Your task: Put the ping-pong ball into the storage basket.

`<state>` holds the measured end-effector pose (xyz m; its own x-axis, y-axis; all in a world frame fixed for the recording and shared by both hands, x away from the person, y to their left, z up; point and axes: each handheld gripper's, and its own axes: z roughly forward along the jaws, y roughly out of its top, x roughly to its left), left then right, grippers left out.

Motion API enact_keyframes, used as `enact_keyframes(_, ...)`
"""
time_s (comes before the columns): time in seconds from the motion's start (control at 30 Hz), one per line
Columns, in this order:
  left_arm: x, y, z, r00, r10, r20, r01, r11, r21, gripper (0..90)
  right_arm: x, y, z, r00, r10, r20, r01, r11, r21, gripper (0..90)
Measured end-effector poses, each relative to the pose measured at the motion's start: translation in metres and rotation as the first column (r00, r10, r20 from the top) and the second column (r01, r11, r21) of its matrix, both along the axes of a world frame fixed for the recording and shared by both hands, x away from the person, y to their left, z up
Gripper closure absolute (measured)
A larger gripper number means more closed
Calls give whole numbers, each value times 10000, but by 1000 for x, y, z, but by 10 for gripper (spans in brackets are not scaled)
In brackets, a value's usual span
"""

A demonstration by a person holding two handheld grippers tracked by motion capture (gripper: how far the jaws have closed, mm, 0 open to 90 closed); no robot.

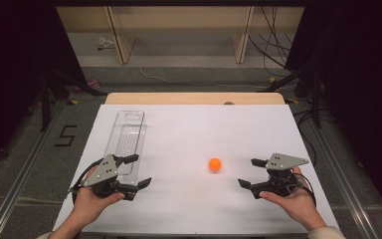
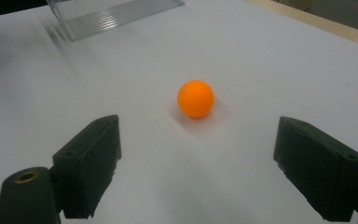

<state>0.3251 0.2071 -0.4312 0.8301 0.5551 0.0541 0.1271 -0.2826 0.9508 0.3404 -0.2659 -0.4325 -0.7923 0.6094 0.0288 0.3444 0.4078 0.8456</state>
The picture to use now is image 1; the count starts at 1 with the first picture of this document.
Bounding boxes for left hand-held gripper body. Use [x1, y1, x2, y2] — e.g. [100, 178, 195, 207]
[80, 153, 137, 201]

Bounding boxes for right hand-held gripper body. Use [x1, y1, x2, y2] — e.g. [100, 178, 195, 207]
[250, 152, 310, 200]

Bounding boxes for clear plastic tray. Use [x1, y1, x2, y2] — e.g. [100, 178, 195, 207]
[102, 110, 146, 187]

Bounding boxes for orange ball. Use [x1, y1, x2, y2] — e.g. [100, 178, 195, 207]
[208, 157, 223, 172]

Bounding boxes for person's right hand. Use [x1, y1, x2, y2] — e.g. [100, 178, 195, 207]
[259, 165, 328, 232]

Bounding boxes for person's left hand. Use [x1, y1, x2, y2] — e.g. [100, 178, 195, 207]
[74, 164, 126, 230]

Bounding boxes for white table sheet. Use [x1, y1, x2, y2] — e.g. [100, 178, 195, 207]
[53, 104, 342, 235]

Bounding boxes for black metal stand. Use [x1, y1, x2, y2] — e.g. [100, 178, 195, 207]
[259, 62, 323, 129]
[39, 70, 107, 133]

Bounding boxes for pink cloth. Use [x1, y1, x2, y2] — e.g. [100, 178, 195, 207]
[72, 78, 101, 94]

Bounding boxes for crumpled grey wrapper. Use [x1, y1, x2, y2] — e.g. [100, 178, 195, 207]
[96, 36, 115, 52]

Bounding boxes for dark curtain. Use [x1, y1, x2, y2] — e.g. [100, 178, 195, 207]
[284, 0, 382, 228]
[0, 0, 89, 175]

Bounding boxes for beige wooden shelf unit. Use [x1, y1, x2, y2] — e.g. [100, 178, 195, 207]
[55, 5, 306, 66]

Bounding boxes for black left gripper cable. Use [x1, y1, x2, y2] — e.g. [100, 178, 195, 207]
[69, 157, 104, 204]

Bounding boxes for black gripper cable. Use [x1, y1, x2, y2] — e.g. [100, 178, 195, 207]
[69, 157, 104, 204]
[291, 171, 317, 209]

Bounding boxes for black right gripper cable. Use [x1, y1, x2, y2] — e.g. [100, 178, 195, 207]
[291, 171, 317, 209]

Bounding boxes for metal floor rail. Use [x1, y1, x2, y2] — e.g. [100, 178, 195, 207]
[305, 116, 380, 239]
[0, 99, 68, 239]

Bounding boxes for black floor cables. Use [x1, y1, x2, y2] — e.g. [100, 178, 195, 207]
[292, 109, 338, 167]

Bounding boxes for white floor cable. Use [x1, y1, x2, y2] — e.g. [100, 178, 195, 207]
[137, 65, 271, 91]

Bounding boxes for bundle of black cables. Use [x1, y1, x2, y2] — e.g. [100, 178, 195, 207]
[247, 5, 296, 78]

